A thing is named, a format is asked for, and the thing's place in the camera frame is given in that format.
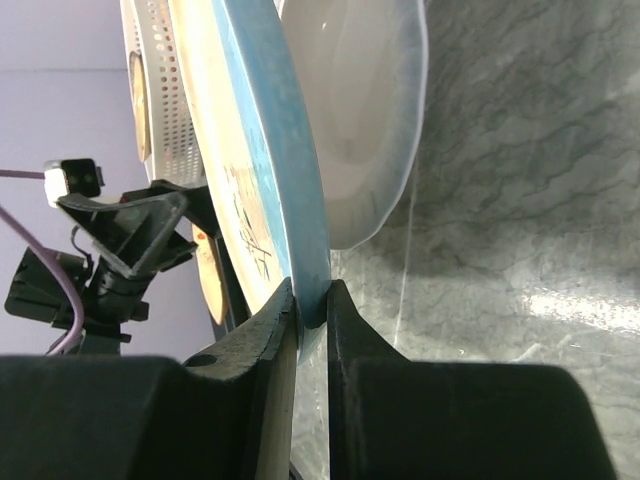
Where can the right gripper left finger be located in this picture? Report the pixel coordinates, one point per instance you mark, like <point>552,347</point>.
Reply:
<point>226,413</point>

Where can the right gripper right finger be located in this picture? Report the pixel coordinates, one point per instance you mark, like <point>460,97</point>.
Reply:
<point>394,418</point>

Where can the large cream and blue plate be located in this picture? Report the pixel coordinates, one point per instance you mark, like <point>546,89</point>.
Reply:
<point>258,152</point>

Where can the tan wooden printed plate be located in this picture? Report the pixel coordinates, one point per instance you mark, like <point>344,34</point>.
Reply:
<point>139,99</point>

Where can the white fluted deep plate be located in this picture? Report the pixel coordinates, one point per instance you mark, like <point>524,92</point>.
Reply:
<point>363,68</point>

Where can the white perforated plastic bin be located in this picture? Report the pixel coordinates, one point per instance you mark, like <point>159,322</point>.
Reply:
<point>175,154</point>

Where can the beige bird pattern plate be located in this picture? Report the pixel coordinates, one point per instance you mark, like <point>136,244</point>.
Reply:
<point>210,275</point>

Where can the black rectangular tray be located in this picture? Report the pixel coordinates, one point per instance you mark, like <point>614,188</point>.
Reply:
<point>237,309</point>

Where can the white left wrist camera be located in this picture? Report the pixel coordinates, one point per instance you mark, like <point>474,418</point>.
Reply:
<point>72,176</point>

